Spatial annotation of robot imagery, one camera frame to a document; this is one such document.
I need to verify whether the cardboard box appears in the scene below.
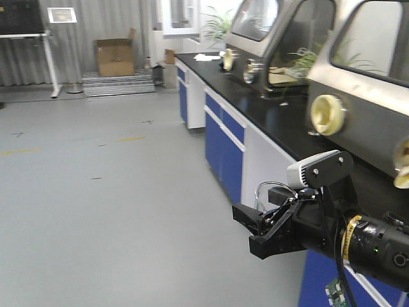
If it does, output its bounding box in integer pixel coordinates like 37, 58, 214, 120
94, 28, 135, 77

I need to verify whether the white standing desk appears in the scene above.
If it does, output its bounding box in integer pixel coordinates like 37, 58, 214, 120
1, 1, 61, 98

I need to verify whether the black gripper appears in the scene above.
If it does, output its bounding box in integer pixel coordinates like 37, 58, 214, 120
232, 187, 353, 259

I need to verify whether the metal floor grating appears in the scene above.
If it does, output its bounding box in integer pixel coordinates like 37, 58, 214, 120
82, 69, 156, 98

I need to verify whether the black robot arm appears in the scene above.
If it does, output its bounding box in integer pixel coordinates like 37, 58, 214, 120
232, 187, 408, 292

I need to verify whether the sign stand with pole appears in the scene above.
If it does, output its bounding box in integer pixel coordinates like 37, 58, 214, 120
47, 6, 83, 95

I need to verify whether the far steel glove box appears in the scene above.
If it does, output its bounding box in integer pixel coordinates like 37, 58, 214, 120
221, 0, 341, 97

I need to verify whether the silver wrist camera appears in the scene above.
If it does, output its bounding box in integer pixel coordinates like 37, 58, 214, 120
286, 150, 353, 189

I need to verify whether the green potted plant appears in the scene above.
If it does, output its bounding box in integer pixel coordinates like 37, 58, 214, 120
201, 6, 233, 49

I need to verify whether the blue white lab bench cabinet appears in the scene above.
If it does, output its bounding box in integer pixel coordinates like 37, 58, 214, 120
175, 53, 408, 306

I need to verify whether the steel glove box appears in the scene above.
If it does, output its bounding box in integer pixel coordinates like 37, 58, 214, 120
221, 0, 341, 97
307, 1, 408, 189

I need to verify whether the grey curtain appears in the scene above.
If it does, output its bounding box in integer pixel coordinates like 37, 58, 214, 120
0, 0, 151, 87

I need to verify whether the near steel glove box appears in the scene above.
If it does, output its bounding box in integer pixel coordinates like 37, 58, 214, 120
307, 1, 408, 189

